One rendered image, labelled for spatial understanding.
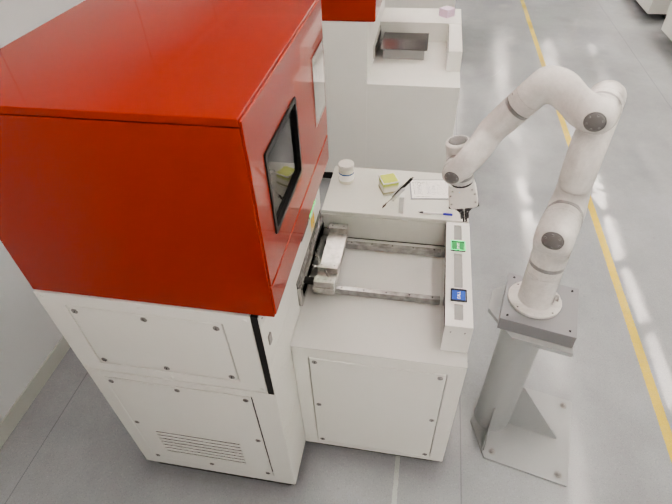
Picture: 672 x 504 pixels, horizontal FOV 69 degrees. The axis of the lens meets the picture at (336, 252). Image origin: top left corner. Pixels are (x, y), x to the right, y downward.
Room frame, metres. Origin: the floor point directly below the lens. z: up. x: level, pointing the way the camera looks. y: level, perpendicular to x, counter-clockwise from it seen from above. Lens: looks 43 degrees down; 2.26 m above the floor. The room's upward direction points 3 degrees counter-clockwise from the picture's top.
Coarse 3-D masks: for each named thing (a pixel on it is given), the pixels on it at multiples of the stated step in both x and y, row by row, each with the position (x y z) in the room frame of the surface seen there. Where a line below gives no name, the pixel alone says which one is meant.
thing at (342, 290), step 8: (312, 288) 1.32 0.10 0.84; (336, 288) 1.30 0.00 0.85; (344, 288) 1.30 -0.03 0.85; (352, 288) 1.30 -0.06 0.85; (360, 288) 1.30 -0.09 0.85; (360, 296) 1.28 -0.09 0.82; (368, 296) 1.27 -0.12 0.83; (376, 296) 1.27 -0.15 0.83; (384, 296) 1.26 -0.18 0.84; (392, 296) 1.25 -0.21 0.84; (400, 296) 1.25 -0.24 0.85; (408, 296) 1.24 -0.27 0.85; (416, 296) 1.24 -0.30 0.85; (424, 296) 1.24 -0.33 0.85; (432, 296) 1.24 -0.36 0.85
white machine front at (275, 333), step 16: (304, 240) 1.37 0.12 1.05; (304, 256) 1.35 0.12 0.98; (288, 288) 1.13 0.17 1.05; (288, 304) 1.11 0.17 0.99; (256, 320) 0.86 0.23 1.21; (272, 320) 0.95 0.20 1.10; (288, 320) 1.08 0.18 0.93; (256, 336) 0.87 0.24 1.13; (272, 336) 0.93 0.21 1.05; (288, 336) 1.06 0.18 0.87; (272, 352) 0.91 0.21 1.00; (272, 368) 0.88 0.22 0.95; (272, 384) 0.86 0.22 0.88
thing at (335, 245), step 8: (328, 240) 1.55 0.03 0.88; (336, 240) 1.55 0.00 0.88; (344, 240) 1.55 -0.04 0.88; (328, 248) 1.50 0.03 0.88; (336, 248) 1.50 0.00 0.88; (344, 248) 1.52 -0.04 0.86; (328, 256) 1.45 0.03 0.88; (336, 256) 1.45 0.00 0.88; (320, 272) 1.36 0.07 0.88; (336, 280) 1.32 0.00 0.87; (320, 288) 1.28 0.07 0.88; (328, 288) 1.28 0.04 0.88
